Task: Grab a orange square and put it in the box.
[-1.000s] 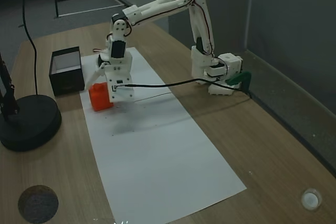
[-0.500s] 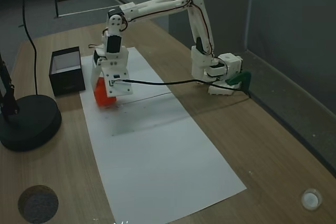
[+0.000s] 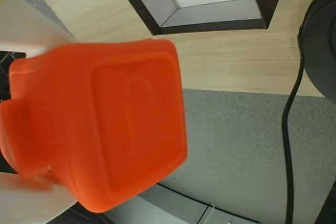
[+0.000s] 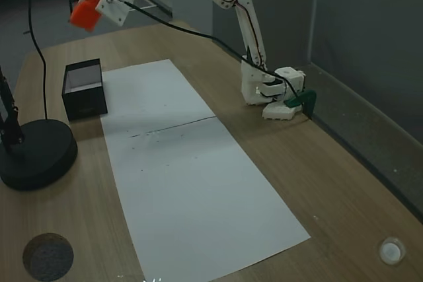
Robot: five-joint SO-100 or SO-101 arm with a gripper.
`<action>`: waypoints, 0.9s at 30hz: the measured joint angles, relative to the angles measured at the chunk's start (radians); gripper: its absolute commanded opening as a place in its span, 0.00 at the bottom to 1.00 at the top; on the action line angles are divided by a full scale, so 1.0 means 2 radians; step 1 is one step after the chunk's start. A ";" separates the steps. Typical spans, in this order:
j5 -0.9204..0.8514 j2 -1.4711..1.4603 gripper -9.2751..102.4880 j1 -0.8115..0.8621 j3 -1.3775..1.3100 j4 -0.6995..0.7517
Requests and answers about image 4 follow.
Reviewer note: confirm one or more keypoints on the dark open box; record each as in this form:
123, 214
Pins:
86, 100

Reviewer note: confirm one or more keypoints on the black round-base stand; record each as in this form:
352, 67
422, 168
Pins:
36, 156

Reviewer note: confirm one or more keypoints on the small white round cap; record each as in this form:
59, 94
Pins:
391, 251

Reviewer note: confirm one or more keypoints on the green table clamp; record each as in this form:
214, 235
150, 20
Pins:
305, 97

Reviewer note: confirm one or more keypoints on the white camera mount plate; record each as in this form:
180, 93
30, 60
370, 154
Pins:
114, 8

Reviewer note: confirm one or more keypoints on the white paper sheet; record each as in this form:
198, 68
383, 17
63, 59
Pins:
198, 196
148, 97

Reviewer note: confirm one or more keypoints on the orange square block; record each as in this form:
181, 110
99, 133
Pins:
84, 14

